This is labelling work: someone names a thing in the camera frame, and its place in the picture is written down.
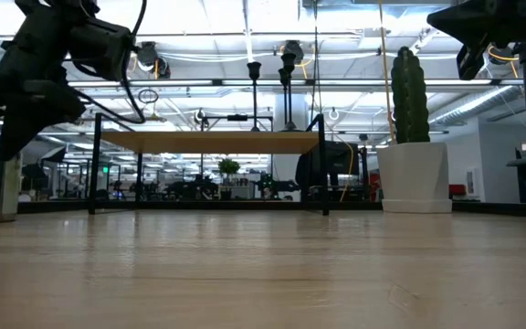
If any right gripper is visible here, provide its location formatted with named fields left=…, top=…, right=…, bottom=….
left=426, top=0, right=526, bottom=81

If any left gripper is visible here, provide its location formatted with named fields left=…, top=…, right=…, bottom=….
left=0, top=13, right=87, bottom=163

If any black studio softbox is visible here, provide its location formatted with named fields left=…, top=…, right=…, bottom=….
left=38, top=144, right=68, bottom=165

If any green cactus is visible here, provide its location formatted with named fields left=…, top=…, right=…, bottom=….
left=390, top=45, right=432, bottom=145

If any white plant pot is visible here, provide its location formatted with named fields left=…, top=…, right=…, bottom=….
left=375, top=141, right=454, bottom=215

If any black monitor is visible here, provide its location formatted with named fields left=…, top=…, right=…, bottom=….
left=294, top=140, right=361, bottom=202

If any long ceiling light bar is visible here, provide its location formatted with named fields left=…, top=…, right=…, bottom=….
left=64, top=78, right=525, bottom=89

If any small green potted plant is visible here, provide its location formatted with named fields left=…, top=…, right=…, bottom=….
left=217, top=157, right=242, bottom=201

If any black ceiling cord reel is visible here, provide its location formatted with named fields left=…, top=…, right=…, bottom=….
left=488, top=44, right=521, bottom=79
left=282, top=39, right=306, bottom=66
left=133, top=40, right=173, bottom=80

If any silver ceiling air duct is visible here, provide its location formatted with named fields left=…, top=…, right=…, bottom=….
left=428, top=85, right=522, bottom=128

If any yellow hanging cord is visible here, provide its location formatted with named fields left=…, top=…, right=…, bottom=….
left=377, top=0, right=397, bottom=143

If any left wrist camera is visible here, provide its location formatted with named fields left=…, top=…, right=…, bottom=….
left=68, top=16, right=136, bottom=83

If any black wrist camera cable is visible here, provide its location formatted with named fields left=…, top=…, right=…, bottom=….
left=71, top=0, right=149, bottom=125

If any black hanging cable loop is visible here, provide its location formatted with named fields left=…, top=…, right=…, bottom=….
left=136, top=87, right=160, bottom=105

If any yellow cable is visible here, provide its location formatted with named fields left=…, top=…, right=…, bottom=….
left=335, top=132, right=355, bottom=203

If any wooden shelf black frame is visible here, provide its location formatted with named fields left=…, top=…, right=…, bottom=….
left=88, top=112, right=331, bottom=217

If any black table edge rail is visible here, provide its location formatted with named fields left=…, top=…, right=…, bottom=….
left=17, top=199, right=526, bottom=218

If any black background camera frame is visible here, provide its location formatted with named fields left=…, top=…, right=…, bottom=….
left=198, top=112, right=275, bottom=184

